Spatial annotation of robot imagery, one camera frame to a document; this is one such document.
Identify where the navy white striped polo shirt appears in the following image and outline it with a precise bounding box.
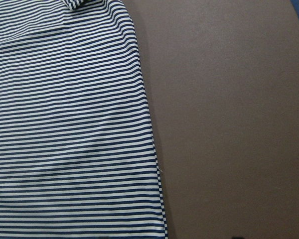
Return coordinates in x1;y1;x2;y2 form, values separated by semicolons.
0;0;167;239

